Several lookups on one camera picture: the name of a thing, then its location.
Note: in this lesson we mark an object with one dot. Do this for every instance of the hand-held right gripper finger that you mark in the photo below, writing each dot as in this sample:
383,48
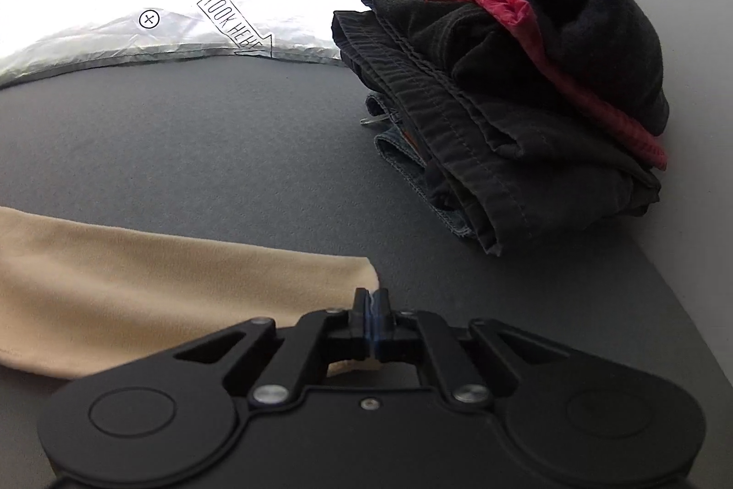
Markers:
366,320
379,321

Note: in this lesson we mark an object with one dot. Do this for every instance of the beige long-sleeve shirt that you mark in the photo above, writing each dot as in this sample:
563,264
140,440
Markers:
143,283

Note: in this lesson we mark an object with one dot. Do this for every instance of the blue folded jeans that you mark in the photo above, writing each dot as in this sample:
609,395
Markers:
409,162

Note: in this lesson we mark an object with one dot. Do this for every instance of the dark grey folded pants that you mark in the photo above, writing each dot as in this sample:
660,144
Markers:
487,122

